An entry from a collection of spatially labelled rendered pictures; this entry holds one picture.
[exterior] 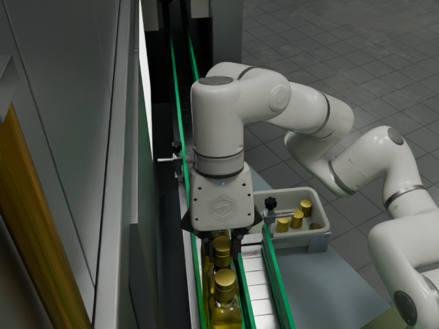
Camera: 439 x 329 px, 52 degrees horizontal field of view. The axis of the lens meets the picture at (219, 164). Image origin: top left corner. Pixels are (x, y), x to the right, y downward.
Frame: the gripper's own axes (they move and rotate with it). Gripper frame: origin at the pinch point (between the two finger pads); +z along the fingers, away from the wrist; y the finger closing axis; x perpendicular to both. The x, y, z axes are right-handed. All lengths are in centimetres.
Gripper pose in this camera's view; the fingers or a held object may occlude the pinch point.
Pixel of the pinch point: (222, 247)
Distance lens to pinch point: 77.6
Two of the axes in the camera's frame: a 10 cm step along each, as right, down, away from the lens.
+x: -1.2, -4.3, 8.9
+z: 0.3, 9.0, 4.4
